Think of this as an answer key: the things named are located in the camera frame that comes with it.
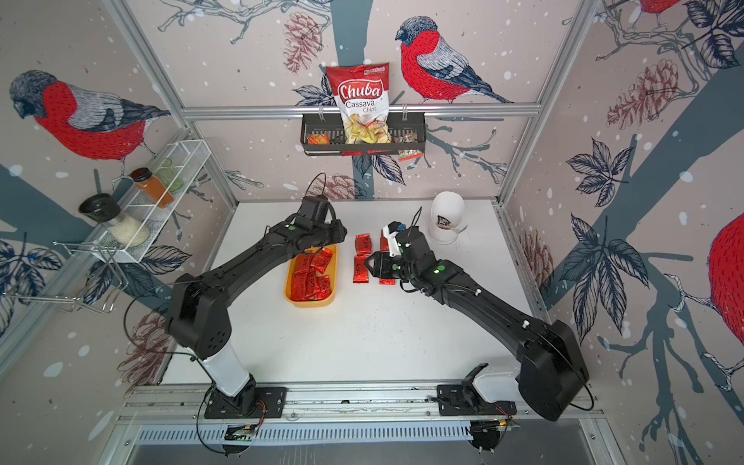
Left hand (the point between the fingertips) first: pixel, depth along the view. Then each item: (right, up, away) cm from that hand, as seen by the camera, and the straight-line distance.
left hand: (350, 225), depth 88 cm
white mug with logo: (+35, +3, +19) cm, 40 cm away
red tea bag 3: (+12, -19, +7) cm, 23 cm away
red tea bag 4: (+3, -17, +10) cm, 20 cm away
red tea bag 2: (+3, -7, +19) cm, 20 cm away
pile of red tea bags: (-15, -19, +4) cm, 24 cm away
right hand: (+6, -10, -9) cm, 15 cm away
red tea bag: (+11, -7, +19) cm, 23 cm away
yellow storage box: (-8, -16, +11) cm, 21 cm away
